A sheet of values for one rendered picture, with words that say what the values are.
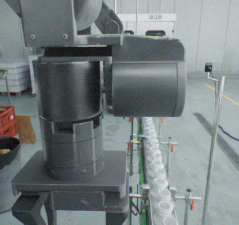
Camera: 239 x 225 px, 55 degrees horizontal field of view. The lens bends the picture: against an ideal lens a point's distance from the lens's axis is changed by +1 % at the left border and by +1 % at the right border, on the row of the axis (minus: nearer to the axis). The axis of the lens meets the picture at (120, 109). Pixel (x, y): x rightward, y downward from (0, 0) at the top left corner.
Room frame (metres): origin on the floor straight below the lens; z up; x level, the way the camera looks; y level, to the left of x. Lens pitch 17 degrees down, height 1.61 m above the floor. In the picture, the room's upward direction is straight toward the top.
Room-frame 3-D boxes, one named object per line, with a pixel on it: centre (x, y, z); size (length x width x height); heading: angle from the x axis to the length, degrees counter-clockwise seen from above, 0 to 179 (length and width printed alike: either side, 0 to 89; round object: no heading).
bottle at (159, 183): (0.66, -0.13, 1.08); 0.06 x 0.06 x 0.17
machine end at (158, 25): (5.69, -0.44, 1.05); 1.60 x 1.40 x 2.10; 177
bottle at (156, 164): (0.78, -0.14, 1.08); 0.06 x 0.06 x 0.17
